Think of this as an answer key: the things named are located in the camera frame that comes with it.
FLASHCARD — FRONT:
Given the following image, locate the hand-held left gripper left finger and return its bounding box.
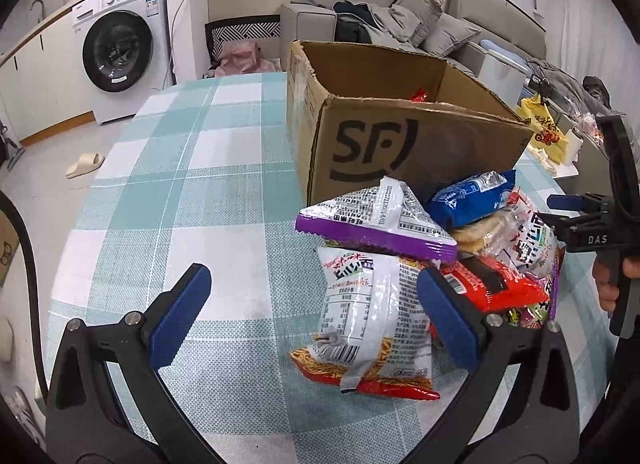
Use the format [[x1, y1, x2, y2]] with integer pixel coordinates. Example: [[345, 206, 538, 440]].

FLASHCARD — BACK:
[[46, 263, 221, 464]]

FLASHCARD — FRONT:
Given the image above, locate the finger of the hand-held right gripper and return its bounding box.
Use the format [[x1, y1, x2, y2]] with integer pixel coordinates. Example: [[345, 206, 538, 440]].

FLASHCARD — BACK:
[[546, 193, 603, 213], [536, 213, 571, 246]]

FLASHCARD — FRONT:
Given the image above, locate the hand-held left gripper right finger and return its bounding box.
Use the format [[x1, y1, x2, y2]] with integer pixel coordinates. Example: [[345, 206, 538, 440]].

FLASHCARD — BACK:
[[416, 267, 593, 464]]

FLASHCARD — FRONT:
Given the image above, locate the white red-print snack packet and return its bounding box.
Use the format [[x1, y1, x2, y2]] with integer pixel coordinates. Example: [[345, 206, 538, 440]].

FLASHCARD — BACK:
[[492, 189, 562, 280]]

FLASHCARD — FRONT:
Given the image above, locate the red black-label snack packet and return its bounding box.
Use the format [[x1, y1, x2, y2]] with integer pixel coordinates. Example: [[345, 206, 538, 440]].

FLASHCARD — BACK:
[[440, 254, 551, 315]]

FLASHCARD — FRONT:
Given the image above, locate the clear cracker packet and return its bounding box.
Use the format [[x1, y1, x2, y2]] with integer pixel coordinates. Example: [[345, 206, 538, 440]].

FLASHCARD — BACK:
[[450, 209, 521, 256]]

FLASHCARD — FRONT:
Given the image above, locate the white noodle-print snack packet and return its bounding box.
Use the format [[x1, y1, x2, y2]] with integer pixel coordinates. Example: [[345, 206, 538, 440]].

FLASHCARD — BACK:
[[289, 247, 442, 401]]

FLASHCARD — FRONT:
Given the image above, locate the colourful printed snack packet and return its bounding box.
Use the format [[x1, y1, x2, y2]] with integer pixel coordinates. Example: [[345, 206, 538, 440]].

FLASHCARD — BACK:
[[502, 274, 563, 331]]

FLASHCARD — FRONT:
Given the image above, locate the blue snack packet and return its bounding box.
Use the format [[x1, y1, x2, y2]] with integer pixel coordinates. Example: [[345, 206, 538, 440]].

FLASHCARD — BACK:
[[425, 169, 517, 230]]

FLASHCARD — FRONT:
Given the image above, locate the white purple-edged snack packet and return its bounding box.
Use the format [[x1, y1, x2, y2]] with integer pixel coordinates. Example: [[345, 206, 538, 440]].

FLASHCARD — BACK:
[[295, 177, 458, 265]]

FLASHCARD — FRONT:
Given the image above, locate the brown cardboard box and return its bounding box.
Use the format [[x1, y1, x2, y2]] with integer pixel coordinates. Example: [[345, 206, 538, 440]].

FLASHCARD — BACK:
[[286, 40, 535, 207]]

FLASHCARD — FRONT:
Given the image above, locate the person's right hand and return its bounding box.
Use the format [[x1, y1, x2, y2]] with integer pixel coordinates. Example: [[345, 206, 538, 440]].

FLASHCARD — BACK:
[[592, 255, 640, 318]]

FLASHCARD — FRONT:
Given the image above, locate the white cylindrical container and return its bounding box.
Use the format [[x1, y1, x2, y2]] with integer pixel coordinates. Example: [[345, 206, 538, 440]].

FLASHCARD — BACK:
[[566, 127, 586, 164]]

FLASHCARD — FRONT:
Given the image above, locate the yellow plastic bag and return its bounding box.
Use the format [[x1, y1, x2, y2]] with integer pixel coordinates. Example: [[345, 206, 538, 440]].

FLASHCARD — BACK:
[[515, 97, 576, 165]]

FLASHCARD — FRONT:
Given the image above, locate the grey coat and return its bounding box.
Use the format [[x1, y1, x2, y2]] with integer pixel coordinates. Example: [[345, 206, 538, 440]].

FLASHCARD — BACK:
[[527, 58, 616, 115]]

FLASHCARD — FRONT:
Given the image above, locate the green checked tablecloth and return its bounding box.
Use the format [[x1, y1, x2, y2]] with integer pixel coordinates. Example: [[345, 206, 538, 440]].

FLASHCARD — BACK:
[[45, 72, 616, 464]]

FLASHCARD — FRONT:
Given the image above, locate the white box with blue lid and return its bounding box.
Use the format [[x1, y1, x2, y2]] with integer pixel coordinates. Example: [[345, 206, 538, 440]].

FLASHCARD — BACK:
[[480, 39, 529, 105]]

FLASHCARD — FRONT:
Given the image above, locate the beige slipper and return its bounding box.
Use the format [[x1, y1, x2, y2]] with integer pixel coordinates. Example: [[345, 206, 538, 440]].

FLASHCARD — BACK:
[[65, 153, 106, 179]]

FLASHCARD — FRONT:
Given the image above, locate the printed cardboard box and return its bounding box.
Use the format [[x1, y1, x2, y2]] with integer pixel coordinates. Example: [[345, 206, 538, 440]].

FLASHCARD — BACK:
[[0, 211, 21, 290]]

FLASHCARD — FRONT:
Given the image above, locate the grey pillow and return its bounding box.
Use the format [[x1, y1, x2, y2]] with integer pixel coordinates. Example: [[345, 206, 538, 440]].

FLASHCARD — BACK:
[[395, 0, 446, 45], [422, 12, 483, 58]]

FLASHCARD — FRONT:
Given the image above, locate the grey jacket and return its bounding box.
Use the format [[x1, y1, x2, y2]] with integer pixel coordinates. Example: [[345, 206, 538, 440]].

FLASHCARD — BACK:
[[367, 4, 426, 48]]

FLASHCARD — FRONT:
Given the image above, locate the pink cloth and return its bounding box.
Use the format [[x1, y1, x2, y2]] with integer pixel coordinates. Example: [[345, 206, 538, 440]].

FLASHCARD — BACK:
[[215, 41, 284, 78]]

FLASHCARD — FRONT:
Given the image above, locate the white washing machine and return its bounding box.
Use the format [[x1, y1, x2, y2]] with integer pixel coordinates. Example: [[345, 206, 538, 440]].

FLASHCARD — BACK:
[[71, 0, 175, 125]]

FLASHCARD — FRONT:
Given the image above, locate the white kitchen counter cabinet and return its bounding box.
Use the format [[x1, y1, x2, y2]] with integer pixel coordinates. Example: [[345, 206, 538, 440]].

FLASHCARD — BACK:
[[0, 7, 96, 145]]

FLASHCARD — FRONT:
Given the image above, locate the dark clothes pile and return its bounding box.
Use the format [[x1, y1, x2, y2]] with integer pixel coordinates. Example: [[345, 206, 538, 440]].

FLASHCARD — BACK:
[[332, 0, 382, 44]]

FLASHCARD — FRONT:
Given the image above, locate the black patterned chair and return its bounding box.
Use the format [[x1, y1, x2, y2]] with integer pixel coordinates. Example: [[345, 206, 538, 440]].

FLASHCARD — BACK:
[[205, 14, 282, 76]]

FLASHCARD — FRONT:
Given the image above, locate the grey sofa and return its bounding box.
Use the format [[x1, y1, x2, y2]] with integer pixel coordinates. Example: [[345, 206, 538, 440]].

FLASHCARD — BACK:
[[279, 0, 548, 95]]

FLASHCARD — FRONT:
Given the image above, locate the black curved cable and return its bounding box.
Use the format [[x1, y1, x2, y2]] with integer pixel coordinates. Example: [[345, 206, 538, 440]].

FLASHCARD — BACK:
[[0, 191, 49, 395]]

